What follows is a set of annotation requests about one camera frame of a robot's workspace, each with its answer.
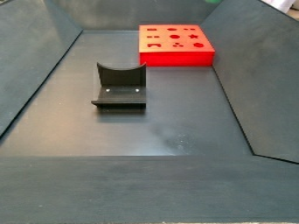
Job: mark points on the green round cylinder peg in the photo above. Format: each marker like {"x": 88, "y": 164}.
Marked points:
{"x": 213, "y": 1}

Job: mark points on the red foam shape board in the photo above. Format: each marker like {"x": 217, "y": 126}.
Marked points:
{"x": 174, "y": 45}

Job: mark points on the dark curved holder block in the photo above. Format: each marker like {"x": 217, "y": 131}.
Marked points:
{"x": 122, "y": 87}

